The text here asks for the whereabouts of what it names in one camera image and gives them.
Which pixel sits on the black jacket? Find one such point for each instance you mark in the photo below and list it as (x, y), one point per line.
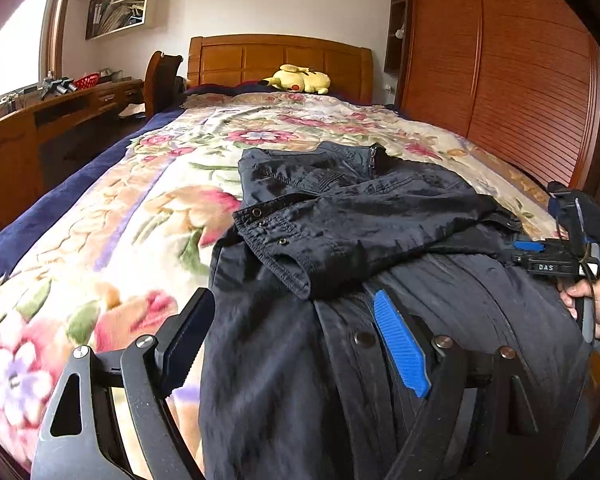
(355, 210)

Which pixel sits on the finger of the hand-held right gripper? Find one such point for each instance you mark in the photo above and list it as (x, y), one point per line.
(527, 247)
(555, 205)

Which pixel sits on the wooden slatted wardrobe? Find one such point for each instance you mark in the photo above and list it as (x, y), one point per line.
(505, 85)

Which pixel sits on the floral blanket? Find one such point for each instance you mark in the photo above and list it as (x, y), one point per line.
(130, 240)

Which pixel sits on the cream wall shelf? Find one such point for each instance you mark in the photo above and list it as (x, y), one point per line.
(151, 10)

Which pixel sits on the wooden desk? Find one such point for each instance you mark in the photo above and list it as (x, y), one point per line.
(10, 160)

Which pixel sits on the black device on desk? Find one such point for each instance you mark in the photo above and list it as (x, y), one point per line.
(57, 86)

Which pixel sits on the red basket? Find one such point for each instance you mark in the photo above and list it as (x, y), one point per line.
(86, 81)

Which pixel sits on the wooden framed window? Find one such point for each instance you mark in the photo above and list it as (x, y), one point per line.
(10, 50)

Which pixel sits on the wooden headboard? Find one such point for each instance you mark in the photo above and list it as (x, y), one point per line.
(240, 60)

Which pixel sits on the navy bed sheet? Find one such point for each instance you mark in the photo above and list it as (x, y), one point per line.
(80, 175)

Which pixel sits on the yellow plush toy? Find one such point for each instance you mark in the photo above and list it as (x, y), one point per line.
(300, 79)

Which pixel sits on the row of books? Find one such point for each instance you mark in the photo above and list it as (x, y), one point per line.
(112, 17)

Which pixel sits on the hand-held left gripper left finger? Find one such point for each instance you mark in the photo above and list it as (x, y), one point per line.
(187, 340)

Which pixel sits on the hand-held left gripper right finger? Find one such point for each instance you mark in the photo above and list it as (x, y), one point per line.
(400, 340)

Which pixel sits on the wooden chair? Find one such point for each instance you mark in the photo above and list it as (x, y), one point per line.
(162, 80)

